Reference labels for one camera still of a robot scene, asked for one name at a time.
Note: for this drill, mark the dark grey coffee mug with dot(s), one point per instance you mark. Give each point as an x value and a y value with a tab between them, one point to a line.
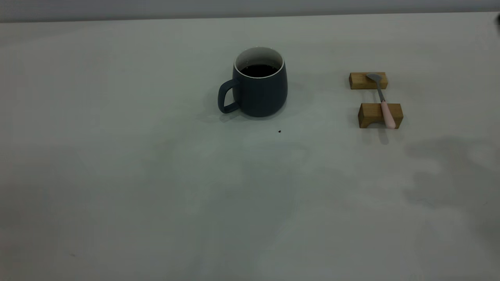
261	93

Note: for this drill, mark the arched wooden block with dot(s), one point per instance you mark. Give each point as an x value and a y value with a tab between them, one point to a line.
369	114

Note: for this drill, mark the flat wooden block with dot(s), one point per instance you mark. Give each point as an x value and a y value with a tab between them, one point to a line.
357	81

